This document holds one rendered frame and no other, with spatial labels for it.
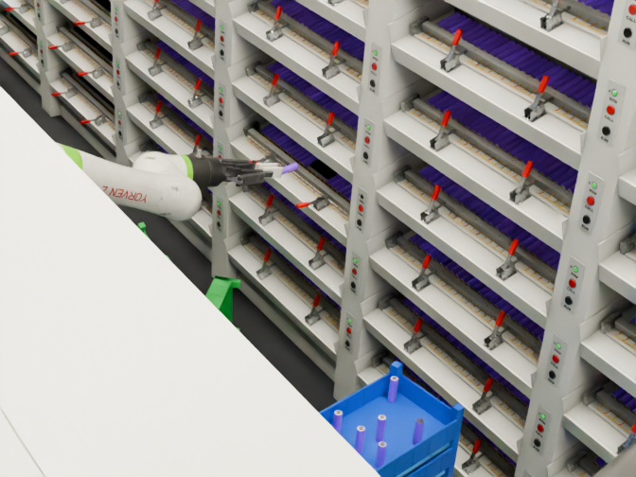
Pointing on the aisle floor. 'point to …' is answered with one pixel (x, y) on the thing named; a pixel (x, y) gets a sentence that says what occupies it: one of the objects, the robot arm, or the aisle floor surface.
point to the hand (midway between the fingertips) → (268, 170)
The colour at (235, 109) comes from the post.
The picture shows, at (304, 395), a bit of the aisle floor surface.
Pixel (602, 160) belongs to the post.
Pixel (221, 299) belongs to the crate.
